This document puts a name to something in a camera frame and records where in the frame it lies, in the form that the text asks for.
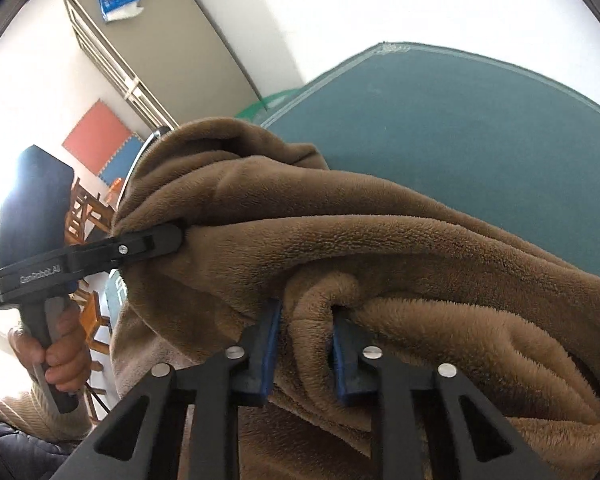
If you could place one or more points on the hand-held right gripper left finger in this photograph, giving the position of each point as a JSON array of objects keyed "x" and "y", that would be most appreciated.
[{"x": 267, "y": 355}]

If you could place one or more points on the red foam mat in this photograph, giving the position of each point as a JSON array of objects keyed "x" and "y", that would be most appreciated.
[{"x": 97, "y": 135}]

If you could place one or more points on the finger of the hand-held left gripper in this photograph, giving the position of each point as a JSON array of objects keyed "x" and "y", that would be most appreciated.
[{"x": 149, "y": 242}]

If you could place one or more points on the person's left forearm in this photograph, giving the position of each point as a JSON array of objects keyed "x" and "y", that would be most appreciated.
[{"x": 9, "y": 412}]

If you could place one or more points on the dark quilted jacket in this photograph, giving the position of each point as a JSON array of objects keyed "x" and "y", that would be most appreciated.
[{"x": 14, "y": 452}]

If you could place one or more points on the teal table mat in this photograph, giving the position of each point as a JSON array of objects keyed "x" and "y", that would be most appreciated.
[{"x": 455, "y": 135}]

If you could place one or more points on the dark blue chair back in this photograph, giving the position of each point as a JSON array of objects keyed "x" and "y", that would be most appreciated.
[{"x": 34, "y": 195}]

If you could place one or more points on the wooden chair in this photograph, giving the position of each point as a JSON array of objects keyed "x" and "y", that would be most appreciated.
[
  {"x": 82, "y": 215},
  {"x": 94, "y": 320}
]

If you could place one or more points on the blue foam mat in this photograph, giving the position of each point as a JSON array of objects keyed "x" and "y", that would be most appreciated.
[{"x": 124, "y": 160}]

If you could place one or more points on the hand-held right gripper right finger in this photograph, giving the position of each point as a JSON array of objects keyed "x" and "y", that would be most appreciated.
[{"x": 344, "y": 370}]

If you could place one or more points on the person's left hand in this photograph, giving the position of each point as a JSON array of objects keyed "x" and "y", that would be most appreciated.
[{"x": 69, "y": 360}]

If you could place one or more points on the beige cabinet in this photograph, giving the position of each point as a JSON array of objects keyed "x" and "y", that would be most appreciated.
[{"x": 179, "y": 35}]

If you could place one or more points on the brown fleece garment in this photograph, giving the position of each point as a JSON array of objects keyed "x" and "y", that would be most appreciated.
[{"x": 380, "y": 240}]

